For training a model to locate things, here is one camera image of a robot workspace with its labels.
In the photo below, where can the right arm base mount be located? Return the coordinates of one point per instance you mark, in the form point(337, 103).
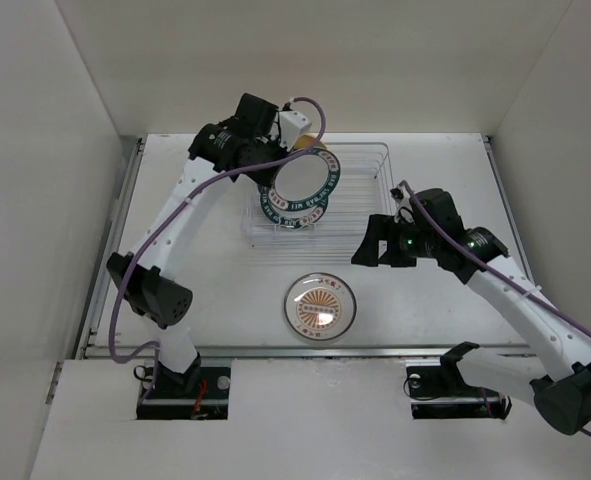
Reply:
point(437, 390)

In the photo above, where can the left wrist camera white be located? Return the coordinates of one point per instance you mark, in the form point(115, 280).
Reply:
point(292, 125)

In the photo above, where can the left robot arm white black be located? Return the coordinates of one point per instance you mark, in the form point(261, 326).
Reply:
point(145, 277)

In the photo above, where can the orange sunburst pattern plate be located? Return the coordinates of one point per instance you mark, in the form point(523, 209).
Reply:
point(320, 307)

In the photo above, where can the metal rail front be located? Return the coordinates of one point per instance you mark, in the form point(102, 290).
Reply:
point(97, 352)

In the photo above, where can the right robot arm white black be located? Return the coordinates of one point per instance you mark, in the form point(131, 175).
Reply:
point(556, 380)

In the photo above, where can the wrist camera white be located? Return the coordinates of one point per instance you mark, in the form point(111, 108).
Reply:
point(292, 125)
point(404, 213)

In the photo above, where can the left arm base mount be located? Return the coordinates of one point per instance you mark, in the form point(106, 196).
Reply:
point(204, 398)

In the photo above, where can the tan plastic plate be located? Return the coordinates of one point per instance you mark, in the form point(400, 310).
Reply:
point(308, 141)

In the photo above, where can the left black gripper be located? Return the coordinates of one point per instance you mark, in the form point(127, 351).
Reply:
point(265, 179)

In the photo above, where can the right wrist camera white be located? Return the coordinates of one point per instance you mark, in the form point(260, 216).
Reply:
point(404, 213)

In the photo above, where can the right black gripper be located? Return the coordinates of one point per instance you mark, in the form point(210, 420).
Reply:
point(381, 227)

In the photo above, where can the white wire dish rack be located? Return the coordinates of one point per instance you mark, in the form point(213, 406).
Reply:
point(363, 189)

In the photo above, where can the green rim white plate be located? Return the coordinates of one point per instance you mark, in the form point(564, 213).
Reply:
point(306, 181)
point(291, 220)

